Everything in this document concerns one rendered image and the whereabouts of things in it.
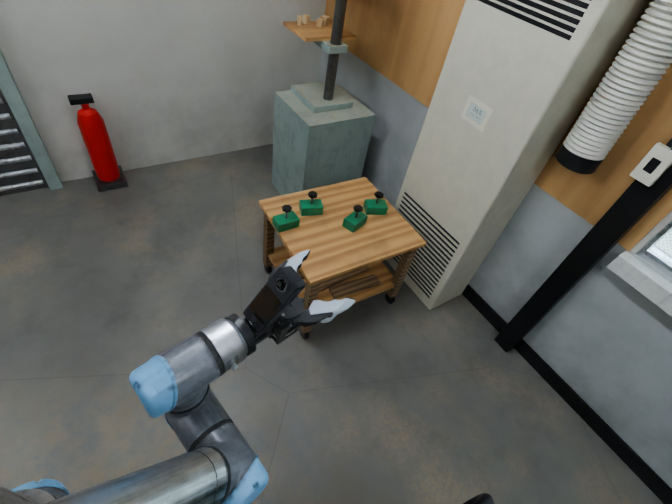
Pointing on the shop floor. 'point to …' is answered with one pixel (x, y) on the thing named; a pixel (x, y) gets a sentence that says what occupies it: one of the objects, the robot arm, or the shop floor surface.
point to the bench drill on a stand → (319, 117)
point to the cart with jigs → (340, 241)
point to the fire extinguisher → (98, 145)
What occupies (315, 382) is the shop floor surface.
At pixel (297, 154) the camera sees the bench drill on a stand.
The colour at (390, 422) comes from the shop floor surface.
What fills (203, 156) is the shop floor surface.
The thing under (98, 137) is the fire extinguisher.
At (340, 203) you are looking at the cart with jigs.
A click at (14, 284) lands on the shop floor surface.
